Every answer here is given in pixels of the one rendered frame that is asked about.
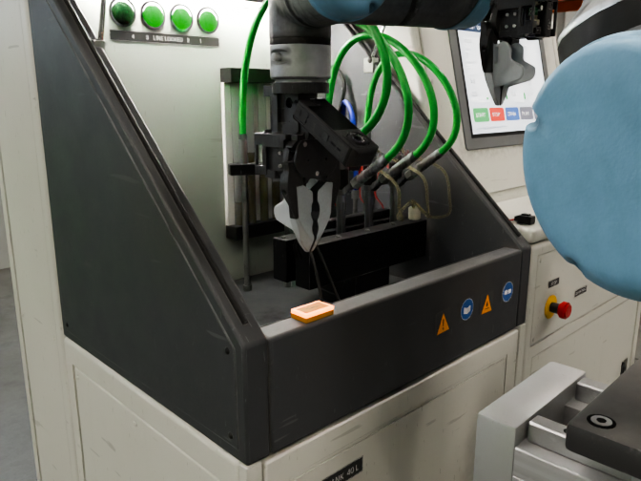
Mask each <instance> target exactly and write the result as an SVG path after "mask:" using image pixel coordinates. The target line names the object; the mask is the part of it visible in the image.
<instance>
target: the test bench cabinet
mask: <svg viewBox="0 0 641 481"><path fill-rule="evenodd" d="M514 329H517V330H518V341H517V352H516V364H515V375H514V387H516V386H518V385H519V384H520V383H521V379H522V367H523V357H524V345H525V334H526V324H520V325H518V326H515V327H514ZM64 343H65V351H66V361H67V370H68V378H69V387H70V396H71V405H72V421H73V431H74V440H75V448H76V457H77V466H78V475H79V481H262V468H261V462H260V461H259V460H258V461H257V462H256V463H254V464H252V465H250V466H246V465H245V464H243V463H242V462H240V461H239V460H238V459H237V458H236V457H235V456H233V455H232V454H230V453H229V452H228V451H226V450H224V449H223V448H222V447H220V446H219V445H217V444H216V443H215V442H213V441H212V440H210V439H209V438H208V437H206V436H205V435H203V434H202V433H201V432H199V431H198V430H196V429H195V428H193V427H192V426H190V425H189V424H188V423H186V422H185V421H183V420H182V419H181V418H179V417H178V416H176V415H175V414H174V413H172V412H171V411H169V410H168V409H167V408H165V407H164V406H162V405H161V404H160V403H159V402H157V401H156V400H155V399H153V398H152V397H150V396H149V395H148V394H146V393H145V392H144V391H142V390H141V389H139V388H138V387H136V386H135V385H133V384H132V383H131V382H129V381H128V380H126V379H125V378H124V377H122V376H121V375H119V374H118V373H117V372H115V371H114V370H112V369H111V368H110V367H108V366H106V365H105V364H104V363H102V362H101V361H99V360H98V359H97V358H95V357H94V356H93V355H92V354H91V353H89V352H88V351H86V350H85V349H84V348H82V347H81V346H79V345H78V344H76V343H75V342H73V341H72V340H71V339H69V338H68V337H66V338H65V340H64Z"/></svg>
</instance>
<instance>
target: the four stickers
mask: <svg viewBox="0 0 641 481"><path fill-rule="evenodd" d="M513 285H514V280H513V281H510V282H505V283H504V285H503V295H502V303H506V302H509V301H511V300H512V294H513ZM493 293H494V290H493V291H490V292H488V293H485V294H484V295H482V304H481V316H483V315H485V314H486V313H489V312H491V311H492V305H493ZM473 305H474V296H472V297H470V298H468V299H465V300H463V301H461V320H460V323H462V322H464V321H466V320H468V319H470V318H472V317H473ZM448 330H450V308H448V309H447V310H445V311H443V312H441V313H439V314H437V315H436V337H438V336H440V335H442V334H444V333H446V332H447V331H448Z"/></svg>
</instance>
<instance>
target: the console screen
mask: <svg viewBox="0 0 641 481"><path fill-rule="evenodd" d="M481 22H482V21H481ZM481 22H480V23H479V24H478V25H476V26H474V27H472V28H468V29H465V30H447V31H448V38H449V45H450V50H451V57H452V63H453V70H454V76H455V82H456V89H457V96H458V101H459V106H460V112H461V120H462V127H463V133H464V140H465V148H466V149H467V150H468V151H470V150H479V149H487V148H496V147H505V146H513V145H522V144H524V135H525V129H526V126H527V125H528V124H529V123H530V122H534V121H535V120H536V117H537V114H535V113H534V112H533V110H532V104H533V102H534V100H535V98H536V95H537V94H538V93H539V91H540V89H541V87H542V86H543V84H544V83H545V81H546V80H547V79H548V67H547V60H546V53H545V46H544V39H543V40H531V41H528V40H526V39H520V44H522V45H523V47H524V59H525V61H526V62H527V63H529V64H531V65H533V66H534V67H535V69H536V74H535V76H534V78H533V79H531V80H530V81H528V82H524V83H521V84H518V85H515V86H511V87H509V88H508V92H507V96H506V99H505V101H504V103H503V105H502V106H496V105H495V104H494V102H493V100H492V97H491V95H490V93H489V90H488V87H487V84H486V80H485V75H484V72H483V70H482V63H481V57H480V50H479V41H480V33H481Z"/></svg>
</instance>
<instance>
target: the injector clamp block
mask: <svg viewBox="0 0 641 481"><path fill-rule="evenodd" d="M426 222H427V220H424V219H419V220H410V219H404V220H403V221H399V220H396V221H392V222H389V217H385V218H380V219H375V220H373V226H370V227H366V228H364V221H363V222H359V223H354V224H349V225H345V232H344V233H340V234H337V227H336V228H331V229H326V230H324V231H323V233H322V235H321V237H320V240H319V242H318V247H319V249H320V251H321V253H322V256H323V258H324V261H325V263H326V266H327V268H328V270H329V273H330V275H331V278H332V281H333V283H334V285H335V287H336V290H337V292H338V294H339V297H340V299H341V300H343V299H346V298H349V297H352V296H355V295H358V294H361V293H363V292H366V291H369V290H372V289H375V288H378V287H381V286H384V285H387V284H389V266H392V265H395V264H399V263H402V262H405V261H411V260H414V259H418V258H420V257H423V256H425V245H426ZM295 240H296V235H295V233H294V234H289V235H284V236H279V237H274V238H273V252H274V279H276V280H279V281H282V282H292V281H296V286H298V287H301V288H304V289H307V290H312V289H316V288H318V285H317V280H316V276H315V271H314V267H313V263H312V260H311V256H310V252H305V251H304V250H303V249H302V247H301V246H300V252H301V255H302V259H300V256H299V254H298V251H297V246H296V251H297V254H298V257H297V258H296V256H295V253H294V250H293V244H294V242H295ZM313 254H314V258H315V262H316V266H317V270H318V274H319V279H320V287H321V292H322V297H323V300H324V301H326V302H329V303H334V302H337V298H336V296H335V293H334V291H333V289H332V286H331V283H330V281H329V279H328V277H327V274H326V272H325V269H324V267H323V264H322V262H321V258H320V256H319V254H318V251H317V249H316V247H315V249H314V250H313Z"/></svg>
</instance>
